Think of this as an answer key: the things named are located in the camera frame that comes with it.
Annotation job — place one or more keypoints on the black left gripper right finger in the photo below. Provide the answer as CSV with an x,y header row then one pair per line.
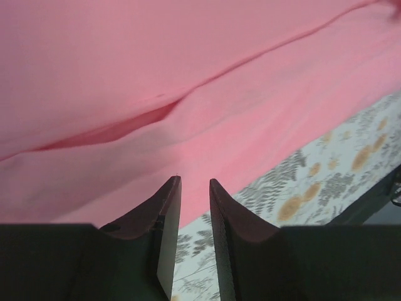
x,y
256,260

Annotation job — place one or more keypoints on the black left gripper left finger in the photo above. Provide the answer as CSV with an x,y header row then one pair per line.
x,y
130,258

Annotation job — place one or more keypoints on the pink t shirt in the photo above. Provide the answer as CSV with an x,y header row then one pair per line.
x,y
102,101

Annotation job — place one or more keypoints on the floral patterned table mat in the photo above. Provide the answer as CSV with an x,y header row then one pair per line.
x,y
312,186

